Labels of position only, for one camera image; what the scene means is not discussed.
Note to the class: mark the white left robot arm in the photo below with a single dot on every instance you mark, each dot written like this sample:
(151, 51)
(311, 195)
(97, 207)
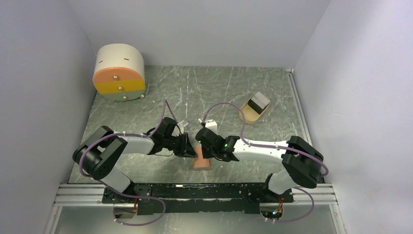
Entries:
(98, 154)

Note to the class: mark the beige oval tray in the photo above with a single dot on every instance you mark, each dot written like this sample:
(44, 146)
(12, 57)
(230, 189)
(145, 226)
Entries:
(250, 115)

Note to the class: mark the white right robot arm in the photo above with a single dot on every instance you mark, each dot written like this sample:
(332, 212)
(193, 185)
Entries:
(301, 163)

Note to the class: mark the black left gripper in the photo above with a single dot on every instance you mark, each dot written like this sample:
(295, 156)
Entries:
(186, 149)

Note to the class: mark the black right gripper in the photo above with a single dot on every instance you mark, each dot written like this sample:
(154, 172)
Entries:
(206, 155)

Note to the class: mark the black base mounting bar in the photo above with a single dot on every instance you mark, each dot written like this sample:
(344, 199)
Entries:
(193, 198)

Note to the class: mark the pink leather card holder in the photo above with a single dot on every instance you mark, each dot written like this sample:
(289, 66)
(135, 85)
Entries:
(200, 163)

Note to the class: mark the aluminium frame rail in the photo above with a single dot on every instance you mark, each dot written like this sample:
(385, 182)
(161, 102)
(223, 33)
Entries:
(323, 195)

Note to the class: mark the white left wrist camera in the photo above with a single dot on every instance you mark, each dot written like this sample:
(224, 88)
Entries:
(182, 125)

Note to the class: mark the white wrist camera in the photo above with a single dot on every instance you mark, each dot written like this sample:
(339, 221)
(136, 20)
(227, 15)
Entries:
(182, 125)
(212, 125)

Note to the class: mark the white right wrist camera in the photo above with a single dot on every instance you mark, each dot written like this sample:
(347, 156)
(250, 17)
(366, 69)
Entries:
(212, 125)

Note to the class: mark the round beige drawer box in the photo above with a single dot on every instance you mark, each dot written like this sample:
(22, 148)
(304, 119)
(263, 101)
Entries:
(119, 72)

